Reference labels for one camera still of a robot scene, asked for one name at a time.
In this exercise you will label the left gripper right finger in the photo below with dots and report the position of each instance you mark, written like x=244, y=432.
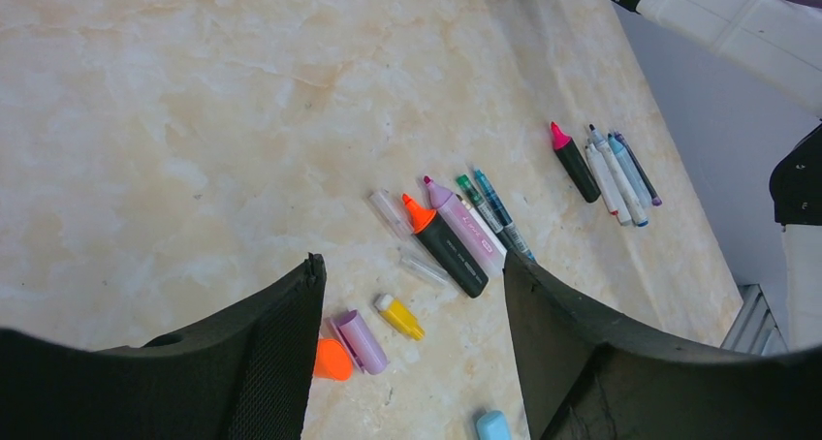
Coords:
x=588, y=371

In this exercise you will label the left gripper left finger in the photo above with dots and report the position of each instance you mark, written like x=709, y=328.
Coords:
x=242, y=373

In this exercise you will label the orange highlighter cap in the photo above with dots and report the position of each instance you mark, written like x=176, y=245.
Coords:
x=332, y=362

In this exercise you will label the light blue highlighter cap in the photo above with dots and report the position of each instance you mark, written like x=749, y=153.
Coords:
x=492, y=425

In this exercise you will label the lilac highlighter cap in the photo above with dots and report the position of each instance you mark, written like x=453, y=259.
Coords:
x=359, y=342

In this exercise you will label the blue deli whiteboard marker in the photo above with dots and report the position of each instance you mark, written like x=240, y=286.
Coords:
x=624, y=187

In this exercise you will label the clear teal gel pen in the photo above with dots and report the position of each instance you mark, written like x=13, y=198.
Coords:
x=502, y=215

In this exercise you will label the red cap whiteboard marker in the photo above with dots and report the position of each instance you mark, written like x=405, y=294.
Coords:
x=607, y=185

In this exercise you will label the black slim pen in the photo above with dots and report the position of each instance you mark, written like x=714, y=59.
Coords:
x=654, y=197

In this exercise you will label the clear pen cap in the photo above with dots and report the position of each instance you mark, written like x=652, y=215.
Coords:
x=422, y=267
x=391, y=212

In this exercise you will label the clear green gel pen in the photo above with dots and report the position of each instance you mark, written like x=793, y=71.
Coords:
x=484, y=209

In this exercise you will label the black orange cap highlighter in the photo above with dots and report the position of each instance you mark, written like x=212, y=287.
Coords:
x=444, y=245

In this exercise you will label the light blue pastel highlighter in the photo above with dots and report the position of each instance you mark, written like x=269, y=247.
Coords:
x=630, y=170

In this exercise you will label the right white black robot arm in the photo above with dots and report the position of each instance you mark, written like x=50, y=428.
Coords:
x=779, y=42

